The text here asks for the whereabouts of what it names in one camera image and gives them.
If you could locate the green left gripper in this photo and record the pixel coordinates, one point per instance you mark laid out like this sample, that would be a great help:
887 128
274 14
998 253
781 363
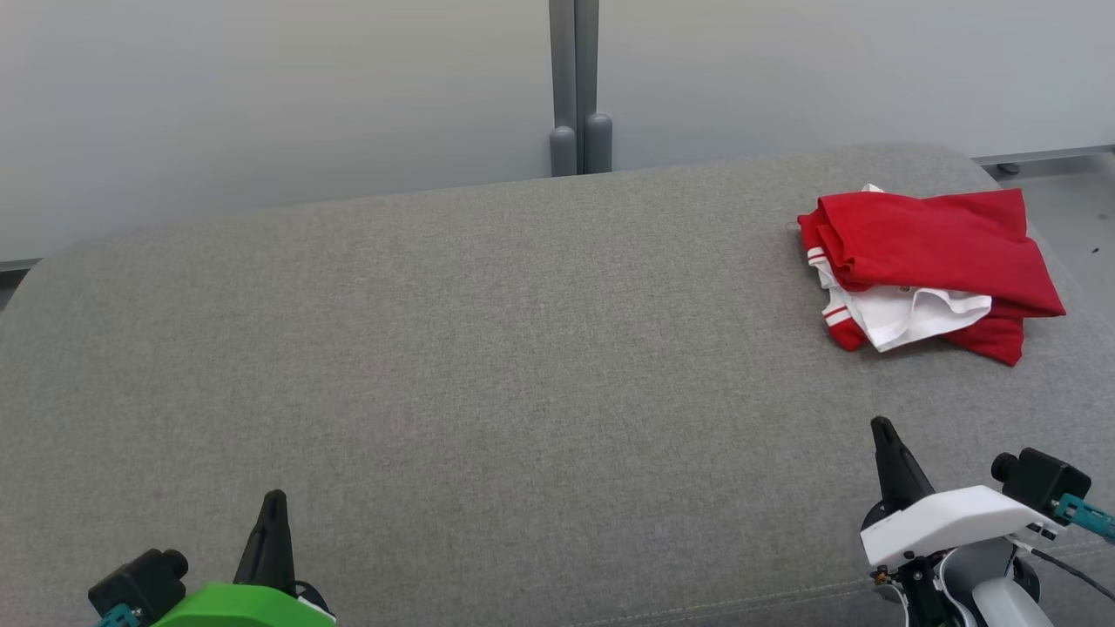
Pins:
244 608

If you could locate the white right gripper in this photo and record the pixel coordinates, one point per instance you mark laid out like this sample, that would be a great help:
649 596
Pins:
958 521

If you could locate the red shorts with white stripes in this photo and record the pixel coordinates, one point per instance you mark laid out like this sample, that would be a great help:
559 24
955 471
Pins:
993 341

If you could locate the red and white basketball jersey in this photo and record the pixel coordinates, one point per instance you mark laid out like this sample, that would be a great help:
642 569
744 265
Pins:
932 244

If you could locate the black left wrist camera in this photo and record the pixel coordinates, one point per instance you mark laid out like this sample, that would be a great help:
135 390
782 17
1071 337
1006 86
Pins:
139 583

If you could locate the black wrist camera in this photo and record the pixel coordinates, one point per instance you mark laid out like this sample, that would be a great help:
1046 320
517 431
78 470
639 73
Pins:
139 583
1041 479

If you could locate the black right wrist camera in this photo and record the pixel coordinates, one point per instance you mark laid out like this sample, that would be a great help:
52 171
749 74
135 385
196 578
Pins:
1041 479

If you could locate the grey wall base rail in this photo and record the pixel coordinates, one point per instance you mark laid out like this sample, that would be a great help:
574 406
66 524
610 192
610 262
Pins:
1045 158

